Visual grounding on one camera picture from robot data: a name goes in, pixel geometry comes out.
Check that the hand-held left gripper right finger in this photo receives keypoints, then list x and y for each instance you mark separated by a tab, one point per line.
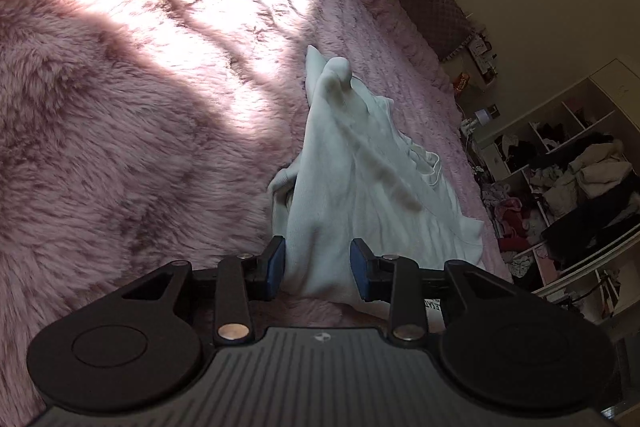
359	269

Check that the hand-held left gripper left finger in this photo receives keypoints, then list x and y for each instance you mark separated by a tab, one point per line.
274	267

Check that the white printed sweatshirt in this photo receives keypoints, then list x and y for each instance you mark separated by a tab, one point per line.
360	187

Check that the red pink clothes pile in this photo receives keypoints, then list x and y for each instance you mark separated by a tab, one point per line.
512	224

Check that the black clothes on shelf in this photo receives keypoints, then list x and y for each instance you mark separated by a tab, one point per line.
530	147

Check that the white power strip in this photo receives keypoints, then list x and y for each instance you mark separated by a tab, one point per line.
467	126

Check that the white table lamp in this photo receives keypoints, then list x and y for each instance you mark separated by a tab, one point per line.
482	117

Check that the red snack bag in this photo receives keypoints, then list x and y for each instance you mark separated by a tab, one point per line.
462	83

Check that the pink fuzzy blanket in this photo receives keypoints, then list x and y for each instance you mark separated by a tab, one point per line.
125	82

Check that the cluttered bedside table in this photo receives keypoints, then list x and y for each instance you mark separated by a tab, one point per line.
482	57

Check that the beige coat on shelf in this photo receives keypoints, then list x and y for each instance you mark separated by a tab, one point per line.
600	167

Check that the white shelf unit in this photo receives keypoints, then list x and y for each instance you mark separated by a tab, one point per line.
600	87

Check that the wall switch plate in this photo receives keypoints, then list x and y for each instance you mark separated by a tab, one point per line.
493	109

